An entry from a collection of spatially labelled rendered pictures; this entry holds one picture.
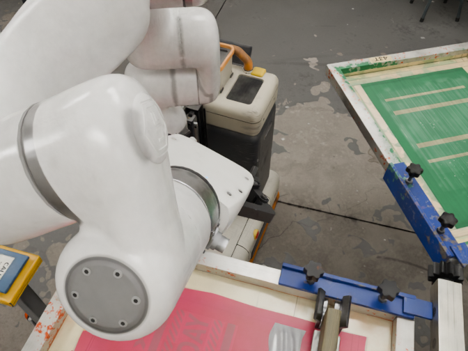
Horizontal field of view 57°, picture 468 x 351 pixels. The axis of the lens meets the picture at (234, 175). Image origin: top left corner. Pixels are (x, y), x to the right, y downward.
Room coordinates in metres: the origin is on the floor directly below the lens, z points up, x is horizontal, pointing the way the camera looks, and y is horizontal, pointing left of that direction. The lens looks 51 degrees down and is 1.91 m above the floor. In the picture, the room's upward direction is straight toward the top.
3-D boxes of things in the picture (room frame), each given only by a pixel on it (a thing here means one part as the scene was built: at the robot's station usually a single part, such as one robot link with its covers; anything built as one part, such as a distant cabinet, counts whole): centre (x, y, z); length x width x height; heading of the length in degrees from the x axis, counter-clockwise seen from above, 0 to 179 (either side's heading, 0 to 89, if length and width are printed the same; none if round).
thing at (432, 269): (0.43, -0.47, 1.02); 0.07 x 0.06 x 0.07; 74
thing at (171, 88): (0.64, 0.13, 1.37); 0.13 x 0.10 x 0.16; 96
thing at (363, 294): (0.41, -0.25, 0.98); 0.30 x 0.05 x 0.07; 74
